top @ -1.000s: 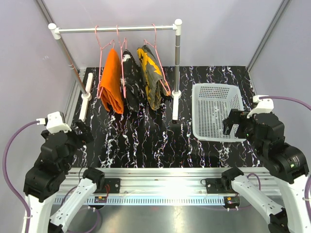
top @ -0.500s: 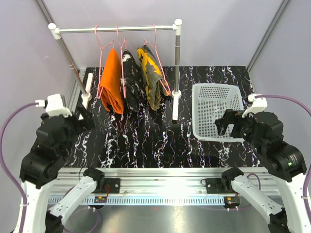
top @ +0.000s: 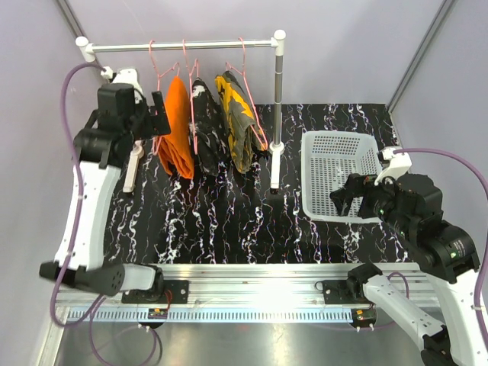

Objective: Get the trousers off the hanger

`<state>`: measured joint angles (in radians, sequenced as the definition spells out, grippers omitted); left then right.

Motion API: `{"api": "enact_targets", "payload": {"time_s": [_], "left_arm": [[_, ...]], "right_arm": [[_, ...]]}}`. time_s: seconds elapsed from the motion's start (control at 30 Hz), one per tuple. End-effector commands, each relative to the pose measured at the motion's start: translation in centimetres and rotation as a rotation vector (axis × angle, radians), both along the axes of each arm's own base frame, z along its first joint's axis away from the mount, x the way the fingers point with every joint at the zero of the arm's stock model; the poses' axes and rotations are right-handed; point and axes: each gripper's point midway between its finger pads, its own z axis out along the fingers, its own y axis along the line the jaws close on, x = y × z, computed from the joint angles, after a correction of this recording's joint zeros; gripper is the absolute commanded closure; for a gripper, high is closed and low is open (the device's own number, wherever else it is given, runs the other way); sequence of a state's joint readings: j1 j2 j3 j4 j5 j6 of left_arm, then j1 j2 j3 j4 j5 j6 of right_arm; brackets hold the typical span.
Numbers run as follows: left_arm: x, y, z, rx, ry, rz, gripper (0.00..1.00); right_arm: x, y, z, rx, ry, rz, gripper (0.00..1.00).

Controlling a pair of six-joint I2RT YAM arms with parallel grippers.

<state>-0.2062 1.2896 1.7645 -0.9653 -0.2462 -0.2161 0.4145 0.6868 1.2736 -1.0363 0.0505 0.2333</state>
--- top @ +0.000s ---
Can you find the black marble pattern mat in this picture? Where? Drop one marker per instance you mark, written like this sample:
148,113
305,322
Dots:
234,218

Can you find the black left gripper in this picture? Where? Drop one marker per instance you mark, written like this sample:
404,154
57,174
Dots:
156,124

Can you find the white plastic basket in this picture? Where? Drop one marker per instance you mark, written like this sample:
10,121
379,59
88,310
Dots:
327,160

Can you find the pink wire hanger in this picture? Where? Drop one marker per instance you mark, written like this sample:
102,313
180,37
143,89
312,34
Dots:
159,76
249,95
191,70

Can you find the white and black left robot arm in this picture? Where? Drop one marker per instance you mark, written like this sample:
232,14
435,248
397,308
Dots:
102,147

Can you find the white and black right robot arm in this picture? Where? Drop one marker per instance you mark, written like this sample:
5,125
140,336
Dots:
445,253

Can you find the orange trousers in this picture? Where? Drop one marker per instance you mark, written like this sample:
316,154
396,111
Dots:
174,149

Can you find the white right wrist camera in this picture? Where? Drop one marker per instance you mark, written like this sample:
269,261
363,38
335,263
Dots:
396,164

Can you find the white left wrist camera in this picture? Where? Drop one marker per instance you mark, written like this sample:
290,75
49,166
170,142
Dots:
127,76

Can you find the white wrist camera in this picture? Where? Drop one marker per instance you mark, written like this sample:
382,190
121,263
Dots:
396,164
127,76

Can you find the metal clothes rack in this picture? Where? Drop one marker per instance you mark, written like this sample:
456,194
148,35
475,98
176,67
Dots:
276,146

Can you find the black and white trousers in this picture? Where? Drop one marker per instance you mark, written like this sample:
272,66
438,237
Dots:
213,150

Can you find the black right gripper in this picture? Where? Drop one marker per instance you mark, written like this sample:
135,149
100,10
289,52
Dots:
355,186

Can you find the yellow and grey camouflage trousers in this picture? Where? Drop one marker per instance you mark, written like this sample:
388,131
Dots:
243,131

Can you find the aluminium mounting rail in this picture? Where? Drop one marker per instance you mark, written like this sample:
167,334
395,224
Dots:
239,294

